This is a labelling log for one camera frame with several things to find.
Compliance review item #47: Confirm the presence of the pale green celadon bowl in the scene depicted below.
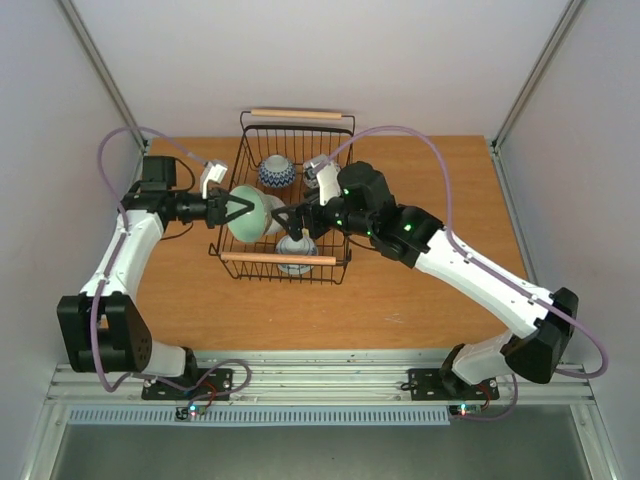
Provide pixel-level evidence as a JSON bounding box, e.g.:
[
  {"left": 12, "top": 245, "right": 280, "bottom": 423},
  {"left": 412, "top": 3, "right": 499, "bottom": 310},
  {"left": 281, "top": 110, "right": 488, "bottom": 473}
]
[{"left": 227, "top": 185, "right": 284, "bottom": 243}]

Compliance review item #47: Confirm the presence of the red patterned bowl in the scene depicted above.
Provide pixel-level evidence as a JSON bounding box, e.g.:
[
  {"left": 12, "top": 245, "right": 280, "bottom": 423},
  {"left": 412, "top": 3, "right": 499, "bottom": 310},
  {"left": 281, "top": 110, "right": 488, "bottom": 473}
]
[{"left": 258, "top": 155, "right": 296, "bottom": 189}]

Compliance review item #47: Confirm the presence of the white bowl with brown diamonds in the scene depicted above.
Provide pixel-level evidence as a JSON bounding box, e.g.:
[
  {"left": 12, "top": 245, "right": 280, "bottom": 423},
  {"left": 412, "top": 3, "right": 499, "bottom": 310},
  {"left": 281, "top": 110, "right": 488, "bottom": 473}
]
[{"left": 302, "top": 160, "right": 321, "bottom": 189}]

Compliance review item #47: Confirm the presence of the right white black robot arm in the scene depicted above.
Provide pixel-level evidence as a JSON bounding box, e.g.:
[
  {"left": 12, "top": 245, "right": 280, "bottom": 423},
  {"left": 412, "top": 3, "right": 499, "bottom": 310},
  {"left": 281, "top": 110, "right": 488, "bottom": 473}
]
[{"left": 271, "top": 162, "right": 578, "bottom": 397}]

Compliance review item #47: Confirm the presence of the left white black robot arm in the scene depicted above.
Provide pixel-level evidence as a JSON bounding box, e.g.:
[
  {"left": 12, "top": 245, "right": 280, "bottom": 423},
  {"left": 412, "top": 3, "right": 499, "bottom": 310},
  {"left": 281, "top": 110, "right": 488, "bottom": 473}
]
[{"left": 56, "top": 156, "right": 255, "bottom": 398}]

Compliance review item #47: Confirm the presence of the left circuit board with leds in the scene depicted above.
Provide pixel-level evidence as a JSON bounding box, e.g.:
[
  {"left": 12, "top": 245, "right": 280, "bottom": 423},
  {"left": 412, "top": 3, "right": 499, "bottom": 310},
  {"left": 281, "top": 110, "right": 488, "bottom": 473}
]
[{"left": 174, "top": 405, "right": 208, "bottom": 421}]

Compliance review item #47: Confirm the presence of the circuit board with leds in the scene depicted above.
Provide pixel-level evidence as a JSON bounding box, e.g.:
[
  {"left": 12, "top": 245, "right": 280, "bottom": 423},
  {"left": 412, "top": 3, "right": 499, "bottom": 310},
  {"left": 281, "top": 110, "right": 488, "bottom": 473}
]
[
  {"left": 449, "top": 403, "right": 485, "bottom": 417},
  {"left": 174, "top": 405, "right": 208, "bottom": 421}
]

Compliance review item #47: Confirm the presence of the right circuit board with leds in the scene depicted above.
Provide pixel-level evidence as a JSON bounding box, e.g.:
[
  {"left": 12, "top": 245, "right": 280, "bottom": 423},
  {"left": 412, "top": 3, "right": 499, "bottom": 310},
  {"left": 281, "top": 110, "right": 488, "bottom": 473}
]
[{"left": 449, "top": 403, "right": 485, "bottom": 417}]

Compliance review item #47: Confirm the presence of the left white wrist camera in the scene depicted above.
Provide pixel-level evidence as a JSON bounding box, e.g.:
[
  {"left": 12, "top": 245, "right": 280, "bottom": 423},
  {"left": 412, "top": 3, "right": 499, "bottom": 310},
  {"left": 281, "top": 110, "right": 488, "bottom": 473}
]
[{"left": 199, "top": 160, "right": 228, "bottom": 199}]

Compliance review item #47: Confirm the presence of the black wire dish rack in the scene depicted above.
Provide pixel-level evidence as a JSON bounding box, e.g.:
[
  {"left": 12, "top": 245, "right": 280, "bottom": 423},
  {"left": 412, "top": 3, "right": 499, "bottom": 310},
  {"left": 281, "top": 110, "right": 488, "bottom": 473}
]
[{"left": 208, "top": 109, "right": 356, "bottom": 285}]

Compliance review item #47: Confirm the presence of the aluminium rail frame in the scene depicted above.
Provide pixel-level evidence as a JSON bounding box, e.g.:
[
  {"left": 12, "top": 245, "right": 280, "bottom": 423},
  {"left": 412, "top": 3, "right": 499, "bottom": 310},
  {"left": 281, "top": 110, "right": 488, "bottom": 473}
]
[{"left": 45, "top": 349, "right": 595, "bottom": 406}]

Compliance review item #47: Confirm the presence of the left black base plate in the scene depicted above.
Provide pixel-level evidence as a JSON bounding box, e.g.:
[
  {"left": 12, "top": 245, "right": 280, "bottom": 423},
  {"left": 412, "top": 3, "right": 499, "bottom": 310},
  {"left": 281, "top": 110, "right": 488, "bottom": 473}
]
[{"left": 141, "top": 368, "right": 234, "bottom": 401}]

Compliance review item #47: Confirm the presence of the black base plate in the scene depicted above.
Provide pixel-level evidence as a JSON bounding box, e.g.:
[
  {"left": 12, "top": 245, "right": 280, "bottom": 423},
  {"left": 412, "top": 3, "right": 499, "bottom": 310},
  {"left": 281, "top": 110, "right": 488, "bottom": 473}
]
[
  {"left": 400, "top": 368, "right": 500, "bottom": 401},
  {"left": 141, "top": 368, "right": 234, "bottom": 401}
]

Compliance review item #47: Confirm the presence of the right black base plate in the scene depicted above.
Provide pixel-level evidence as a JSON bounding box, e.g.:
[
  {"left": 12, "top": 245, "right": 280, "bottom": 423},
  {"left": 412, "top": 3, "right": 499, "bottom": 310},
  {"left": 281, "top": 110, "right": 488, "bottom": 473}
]
[{"left": 400, "top": 368, "right": 500, "bottom": 401}]

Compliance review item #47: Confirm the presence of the grey slotted cable duct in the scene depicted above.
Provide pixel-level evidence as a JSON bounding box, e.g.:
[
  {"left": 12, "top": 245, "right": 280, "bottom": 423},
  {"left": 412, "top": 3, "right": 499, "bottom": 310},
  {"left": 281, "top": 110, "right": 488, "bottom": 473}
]
[{"left": 68, "top": 406, "right": 450, "bottom": 428}]

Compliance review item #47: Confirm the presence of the left aluminium corner post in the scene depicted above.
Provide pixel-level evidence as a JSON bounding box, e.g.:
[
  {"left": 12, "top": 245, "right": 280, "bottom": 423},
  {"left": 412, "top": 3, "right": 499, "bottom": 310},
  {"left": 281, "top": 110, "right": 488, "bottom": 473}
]
[{"left": 55, "top": 0, "right": 147, "bottom": 149}]

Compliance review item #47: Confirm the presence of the aluminium corner post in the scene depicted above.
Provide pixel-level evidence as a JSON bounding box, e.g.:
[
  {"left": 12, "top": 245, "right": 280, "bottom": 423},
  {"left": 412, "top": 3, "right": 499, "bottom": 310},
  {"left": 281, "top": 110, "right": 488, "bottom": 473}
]
[
  {"left": 490, "top": 0, "right": 586, "bottom": 151},
  {"left": 55, "top": 0, "right": 147, "bottom": 149}
]

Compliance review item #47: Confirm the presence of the right aluminium corner post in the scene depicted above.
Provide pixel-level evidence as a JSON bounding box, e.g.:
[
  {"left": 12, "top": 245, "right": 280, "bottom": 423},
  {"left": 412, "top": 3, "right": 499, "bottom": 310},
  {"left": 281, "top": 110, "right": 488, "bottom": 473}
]
[{"left": 490, "top": 0, "right": 586, "bottom": 151}]

